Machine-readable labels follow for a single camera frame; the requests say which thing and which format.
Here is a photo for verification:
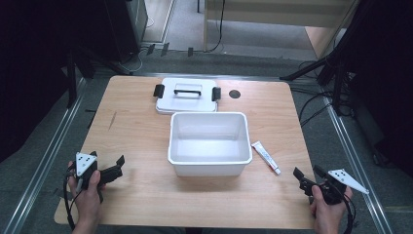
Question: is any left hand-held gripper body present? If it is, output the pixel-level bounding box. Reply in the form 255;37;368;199
74;151;124;193

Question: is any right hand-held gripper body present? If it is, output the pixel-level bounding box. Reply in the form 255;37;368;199
299;168;370;206

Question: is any white ointment tube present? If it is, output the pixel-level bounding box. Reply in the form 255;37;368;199
250;140;282;176

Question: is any white plastic storage box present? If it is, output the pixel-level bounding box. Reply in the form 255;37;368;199
167;111;253;177

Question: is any person's right hand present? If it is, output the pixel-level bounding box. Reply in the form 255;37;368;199
309;185;354;228

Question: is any person's left hand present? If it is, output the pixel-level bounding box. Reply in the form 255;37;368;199
66;161;107;226

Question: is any black metal stand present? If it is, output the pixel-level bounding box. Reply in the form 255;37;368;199
64;45;98;109

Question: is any dark curtain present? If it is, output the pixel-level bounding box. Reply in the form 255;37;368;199
337;0;413;178
0;0;113;164

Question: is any black tripod stand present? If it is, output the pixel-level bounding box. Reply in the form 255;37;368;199
279;0;378;116

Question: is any black cabinet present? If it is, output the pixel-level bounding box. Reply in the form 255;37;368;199
103;0;149;64

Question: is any light wooden furniture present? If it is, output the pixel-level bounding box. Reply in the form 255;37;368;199
203;0;359;60

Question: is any metal floor rail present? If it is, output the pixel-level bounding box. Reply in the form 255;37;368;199
319;86;395;234
0;77;90;234

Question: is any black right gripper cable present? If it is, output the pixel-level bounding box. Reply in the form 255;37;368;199
337;190;357;234

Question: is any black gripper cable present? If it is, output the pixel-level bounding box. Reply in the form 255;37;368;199
62;171;83;231
337;190;357;234

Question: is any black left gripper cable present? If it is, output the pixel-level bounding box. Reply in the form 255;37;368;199
62;171;83;231

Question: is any bundle of black floor cables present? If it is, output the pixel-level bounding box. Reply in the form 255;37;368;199
288;59;357;129

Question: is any white lid with black handle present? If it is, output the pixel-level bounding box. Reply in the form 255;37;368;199
152;77;222;115

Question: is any white floor cable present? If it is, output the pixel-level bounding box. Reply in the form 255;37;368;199
128;15;156;73

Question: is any black hanging cable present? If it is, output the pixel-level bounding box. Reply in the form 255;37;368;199
206;0;227;54

